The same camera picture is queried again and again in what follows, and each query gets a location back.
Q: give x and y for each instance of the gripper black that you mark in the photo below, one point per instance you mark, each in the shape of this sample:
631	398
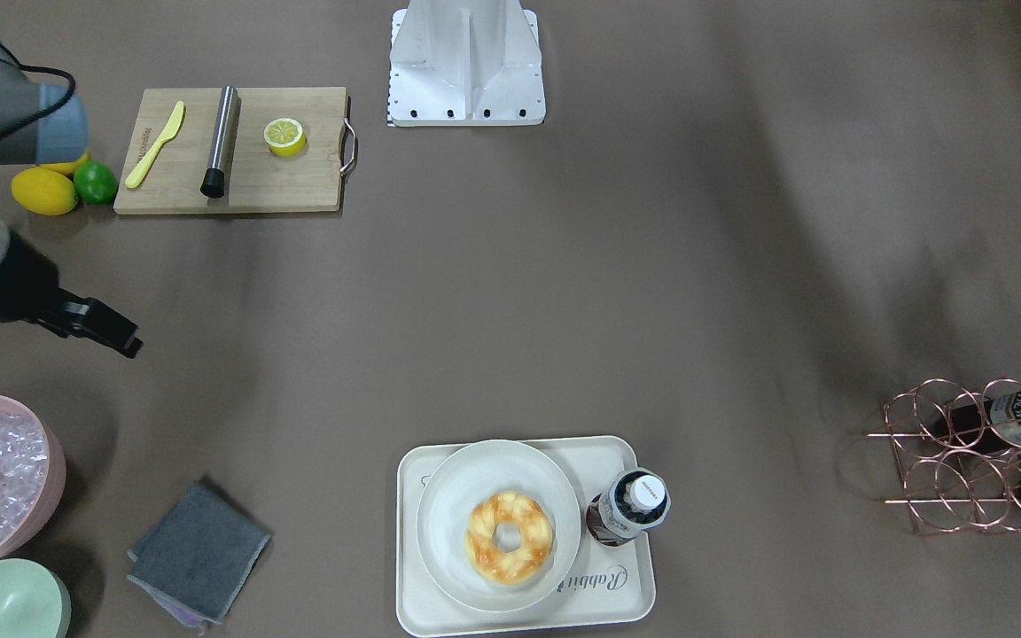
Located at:
21	288

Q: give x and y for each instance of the white round plate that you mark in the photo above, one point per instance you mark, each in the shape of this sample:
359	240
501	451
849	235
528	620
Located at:
466	478

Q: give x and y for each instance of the yellow glazed donut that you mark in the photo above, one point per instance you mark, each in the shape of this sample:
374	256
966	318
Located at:
508	538

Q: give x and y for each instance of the dark tea bottle on tray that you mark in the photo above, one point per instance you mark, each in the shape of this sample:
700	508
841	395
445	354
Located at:
635	502

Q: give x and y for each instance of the cream plastic tray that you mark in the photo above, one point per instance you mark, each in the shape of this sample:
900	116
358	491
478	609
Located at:
604	585

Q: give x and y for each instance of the green lime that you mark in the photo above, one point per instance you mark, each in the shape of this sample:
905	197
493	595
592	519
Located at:
95	183

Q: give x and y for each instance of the yellow plastic knife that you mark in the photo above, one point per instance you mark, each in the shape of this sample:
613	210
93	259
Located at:
168	133

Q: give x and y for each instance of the steel muddler black cap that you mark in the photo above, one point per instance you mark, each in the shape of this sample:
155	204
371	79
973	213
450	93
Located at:
217	174

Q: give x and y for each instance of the wooden cutting board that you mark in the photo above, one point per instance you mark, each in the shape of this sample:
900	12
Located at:
258	181

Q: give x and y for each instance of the grey folded cloth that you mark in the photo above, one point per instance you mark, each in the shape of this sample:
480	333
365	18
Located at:
196	559

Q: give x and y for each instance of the lemon half slice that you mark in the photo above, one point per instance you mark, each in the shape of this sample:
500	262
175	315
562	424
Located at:
285	137

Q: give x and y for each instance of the mint green bowl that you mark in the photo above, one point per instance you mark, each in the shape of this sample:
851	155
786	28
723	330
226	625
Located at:
34	602

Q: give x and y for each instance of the bottle in rack rear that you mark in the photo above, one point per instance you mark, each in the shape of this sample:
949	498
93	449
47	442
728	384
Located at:
989	428

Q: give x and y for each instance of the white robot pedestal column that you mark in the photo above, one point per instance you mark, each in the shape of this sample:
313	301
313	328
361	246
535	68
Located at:
465	64

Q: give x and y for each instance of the copper wire bottle rack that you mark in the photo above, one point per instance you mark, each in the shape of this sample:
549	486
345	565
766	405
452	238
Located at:
945	487

